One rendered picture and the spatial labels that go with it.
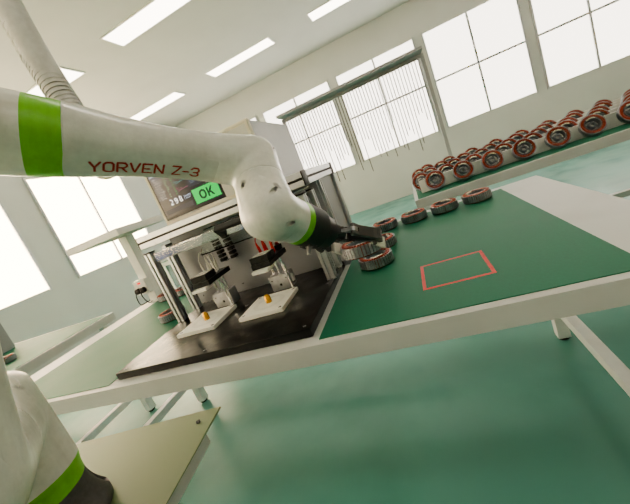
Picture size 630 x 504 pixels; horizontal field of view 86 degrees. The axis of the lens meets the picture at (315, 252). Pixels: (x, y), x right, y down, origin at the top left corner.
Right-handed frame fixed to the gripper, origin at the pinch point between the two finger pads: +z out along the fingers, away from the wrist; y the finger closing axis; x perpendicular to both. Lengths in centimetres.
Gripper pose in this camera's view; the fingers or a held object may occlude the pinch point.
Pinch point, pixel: (360, 245)
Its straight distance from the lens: 90.7
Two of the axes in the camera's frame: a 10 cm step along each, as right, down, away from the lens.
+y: 8.0, -1.8, -5.8
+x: -0.4, -9.7, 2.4
